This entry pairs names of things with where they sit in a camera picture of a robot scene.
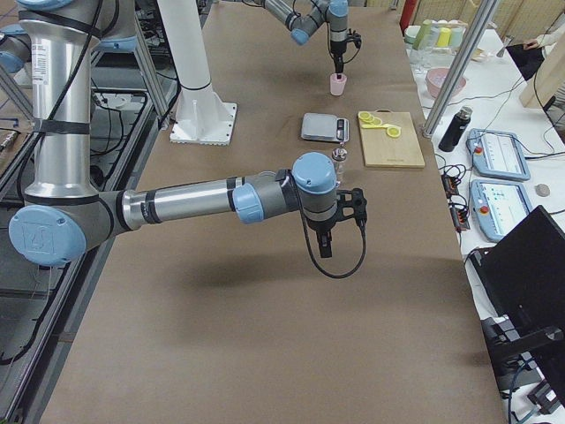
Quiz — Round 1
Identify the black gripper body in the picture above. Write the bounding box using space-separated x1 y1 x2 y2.
330 41 344 55
305 214 337 234

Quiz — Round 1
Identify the pink plastic cup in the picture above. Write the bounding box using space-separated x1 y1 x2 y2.
329 73 347 96

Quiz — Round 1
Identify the glass sauce bottle metal spout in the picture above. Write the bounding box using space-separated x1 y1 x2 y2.
331 147 348 186

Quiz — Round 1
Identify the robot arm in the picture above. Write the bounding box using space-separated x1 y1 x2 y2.
242 0 362 80
9 1 349 267

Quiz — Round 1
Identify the silver digital kitchen scale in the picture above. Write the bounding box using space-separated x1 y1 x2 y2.
301 112 350 143

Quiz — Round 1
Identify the green plastic cup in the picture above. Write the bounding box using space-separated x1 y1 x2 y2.
412 19 435 50

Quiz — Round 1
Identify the yellow cup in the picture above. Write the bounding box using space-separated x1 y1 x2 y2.
436 27 451 48

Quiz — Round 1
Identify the lemon slice row upper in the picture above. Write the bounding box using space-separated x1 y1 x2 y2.
358 111 374 122

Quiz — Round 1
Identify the yellow plastic knife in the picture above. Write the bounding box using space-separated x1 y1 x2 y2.
361 123 391 130

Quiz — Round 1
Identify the lemon slice front of pair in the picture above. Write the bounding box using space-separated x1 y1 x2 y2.
386 126 402 139

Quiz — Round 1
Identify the wooden cutting board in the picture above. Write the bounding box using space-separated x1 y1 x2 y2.
358 110 425 169

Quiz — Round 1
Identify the pink bowl with ice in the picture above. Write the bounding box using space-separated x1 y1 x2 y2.
426 67 467 99

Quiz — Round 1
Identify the black thermos bottle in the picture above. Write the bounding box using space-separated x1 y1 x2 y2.
438 106 472 152

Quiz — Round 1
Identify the blue teach pendant near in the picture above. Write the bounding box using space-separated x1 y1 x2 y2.
470 179 533 243

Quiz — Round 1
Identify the blue teach pendant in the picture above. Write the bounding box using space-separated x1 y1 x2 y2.
470 179 533 243
466 128 531 181

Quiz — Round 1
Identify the blue teach pendant far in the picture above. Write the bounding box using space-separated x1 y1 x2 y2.
466 128 531 181

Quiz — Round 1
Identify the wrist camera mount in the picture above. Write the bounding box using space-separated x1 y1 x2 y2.
345 28 362 49
335 187 367 231

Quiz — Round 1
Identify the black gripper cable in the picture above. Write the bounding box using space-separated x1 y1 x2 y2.
298 193 367 279

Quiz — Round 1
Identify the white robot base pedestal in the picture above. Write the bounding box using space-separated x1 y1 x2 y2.
158 0 237 146

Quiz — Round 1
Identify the aluminium frame post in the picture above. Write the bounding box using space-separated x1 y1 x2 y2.
422 0 500 139

